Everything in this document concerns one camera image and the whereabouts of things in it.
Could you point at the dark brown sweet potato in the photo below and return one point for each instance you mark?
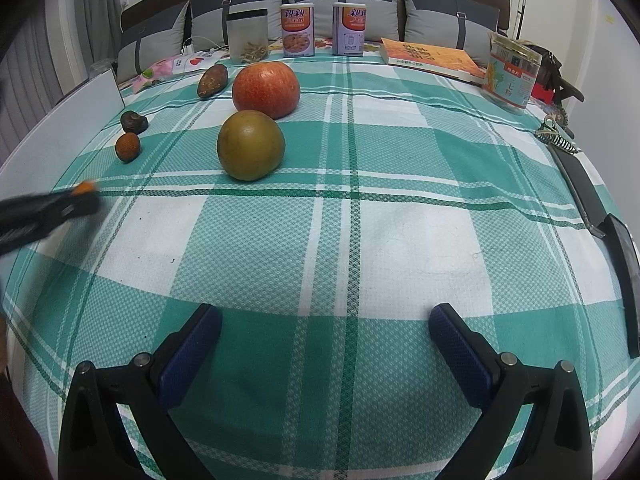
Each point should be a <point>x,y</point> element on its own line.
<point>212,81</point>

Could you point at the striped hair clip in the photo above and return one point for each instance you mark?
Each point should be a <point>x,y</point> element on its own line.
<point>552,132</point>

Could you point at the white cardboard box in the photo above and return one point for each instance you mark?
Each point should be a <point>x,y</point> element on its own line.
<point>75,105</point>

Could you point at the green checked cloth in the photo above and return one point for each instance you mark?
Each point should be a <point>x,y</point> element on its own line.
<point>350,235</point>

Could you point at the dark red small tangerine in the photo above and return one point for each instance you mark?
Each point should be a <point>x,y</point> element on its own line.
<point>127,147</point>

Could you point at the long black flat device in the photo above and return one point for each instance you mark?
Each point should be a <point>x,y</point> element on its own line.
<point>575,185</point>

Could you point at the red apple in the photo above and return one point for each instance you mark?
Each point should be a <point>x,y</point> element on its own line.
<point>266,89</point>

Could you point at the orange labelled canister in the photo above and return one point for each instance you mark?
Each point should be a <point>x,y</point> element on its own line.
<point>350,28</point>
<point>297,29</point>

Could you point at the pink floral cloth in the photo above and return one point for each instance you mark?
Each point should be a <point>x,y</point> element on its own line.
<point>152,74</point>

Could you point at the green-brown round fruit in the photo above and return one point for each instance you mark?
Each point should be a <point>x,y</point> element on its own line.
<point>251,146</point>

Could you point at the grey curtain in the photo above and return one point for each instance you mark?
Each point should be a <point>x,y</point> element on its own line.
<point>30,75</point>

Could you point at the clear jar with black lid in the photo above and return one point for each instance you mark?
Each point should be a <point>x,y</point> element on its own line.
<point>246,35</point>

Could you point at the orange book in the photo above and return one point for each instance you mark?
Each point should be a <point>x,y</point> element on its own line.
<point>432,58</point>

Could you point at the black phone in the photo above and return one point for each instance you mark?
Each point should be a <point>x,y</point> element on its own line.
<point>625,270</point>

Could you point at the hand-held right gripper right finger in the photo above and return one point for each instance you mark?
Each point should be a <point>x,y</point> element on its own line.
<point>457,355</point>

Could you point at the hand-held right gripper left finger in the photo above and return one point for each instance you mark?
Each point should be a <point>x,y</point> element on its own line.
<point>192,350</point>

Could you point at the dark mangosteen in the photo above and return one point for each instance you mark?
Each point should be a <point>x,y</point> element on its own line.
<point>134,122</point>

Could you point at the white card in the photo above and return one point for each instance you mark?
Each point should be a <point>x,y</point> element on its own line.
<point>192,62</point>

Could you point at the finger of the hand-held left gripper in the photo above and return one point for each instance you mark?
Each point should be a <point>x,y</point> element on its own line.
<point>20,237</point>
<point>60,205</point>

